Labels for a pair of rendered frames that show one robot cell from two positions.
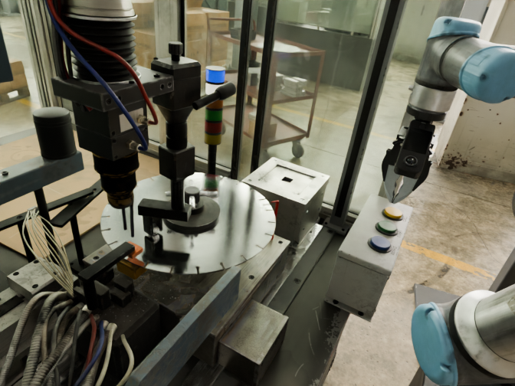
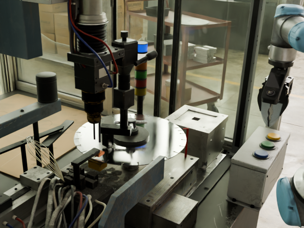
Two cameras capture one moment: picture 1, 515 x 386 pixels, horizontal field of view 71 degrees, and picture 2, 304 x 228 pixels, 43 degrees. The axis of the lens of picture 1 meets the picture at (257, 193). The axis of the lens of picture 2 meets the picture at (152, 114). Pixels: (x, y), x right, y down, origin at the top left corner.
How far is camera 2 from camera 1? 0.45 m
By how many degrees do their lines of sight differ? 9
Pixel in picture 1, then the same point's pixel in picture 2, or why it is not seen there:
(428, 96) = (278, 52)
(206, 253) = (142, 155)
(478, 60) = (295, 30)
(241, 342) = (167, 213)
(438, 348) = (286, 198)
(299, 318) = (207, 210)
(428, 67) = (276, 34)
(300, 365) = not seen: outside the picture
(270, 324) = (185, 205)
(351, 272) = (241, 174)
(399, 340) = not seen: outside the picture
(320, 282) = (223, 189)
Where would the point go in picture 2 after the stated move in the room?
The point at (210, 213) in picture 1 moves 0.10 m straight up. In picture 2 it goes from (143, 135) to (143, 103)
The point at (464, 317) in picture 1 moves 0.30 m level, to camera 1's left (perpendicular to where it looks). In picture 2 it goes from (298, 177) to (168, 166)
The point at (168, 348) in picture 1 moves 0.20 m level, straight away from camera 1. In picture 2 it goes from (128, 186) to (117, 142)
